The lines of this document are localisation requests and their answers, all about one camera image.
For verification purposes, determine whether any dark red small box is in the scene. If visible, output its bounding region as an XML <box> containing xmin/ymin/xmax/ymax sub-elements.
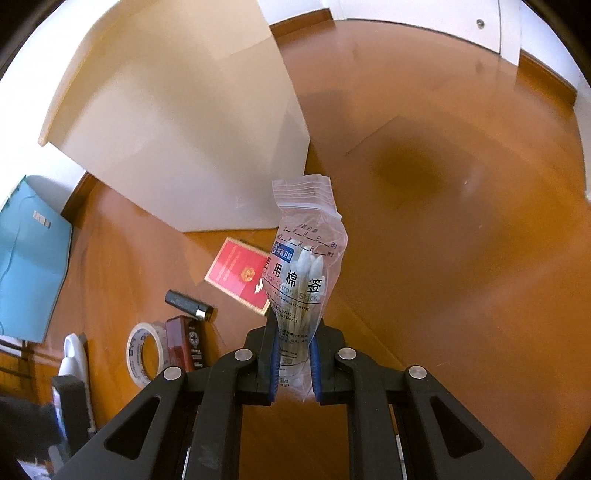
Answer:
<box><xmin>165</xmin><ymin>316</ymin><xmax>206</xmax><ymax>372</ymax></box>

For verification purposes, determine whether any light blue storage box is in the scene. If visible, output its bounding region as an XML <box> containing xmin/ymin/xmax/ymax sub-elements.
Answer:
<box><xmin>0</xmin><ymin>179</ymin><xmax>72</xmax><ymax>343</ymax></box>

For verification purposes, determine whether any cream white trash bin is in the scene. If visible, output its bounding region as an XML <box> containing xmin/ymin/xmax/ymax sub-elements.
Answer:
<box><xmin>39</xmin><ymin>1</ymin><xmax>310</xmax><ymax>232</ymax></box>

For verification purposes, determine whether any red cigarette pack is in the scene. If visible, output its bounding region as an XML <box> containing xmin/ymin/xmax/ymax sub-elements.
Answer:
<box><xmin>204</xmin><ymin>237</ymin><xmax>270</xmax><ymax>315</ymax></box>

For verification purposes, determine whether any white tape roll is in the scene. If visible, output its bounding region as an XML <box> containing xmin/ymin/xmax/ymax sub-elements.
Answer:
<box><xmin>126</xmin><ymin>322</ymin><xmax>170</xmax><ymax>388</ymax></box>

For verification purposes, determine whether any black lighter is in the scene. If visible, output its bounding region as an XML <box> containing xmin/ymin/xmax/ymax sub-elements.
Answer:
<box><xmin>165</xmin><ymin>290</ymin><xmax>213</xmax><ymax>321</ymax></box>

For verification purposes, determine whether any cotton swab plastic bag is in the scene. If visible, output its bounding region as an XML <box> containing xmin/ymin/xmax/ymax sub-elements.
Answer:
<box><xmin>263</xmin><ymin>174</ymin><xmax>348</xmax><ymax>400</ymax></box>

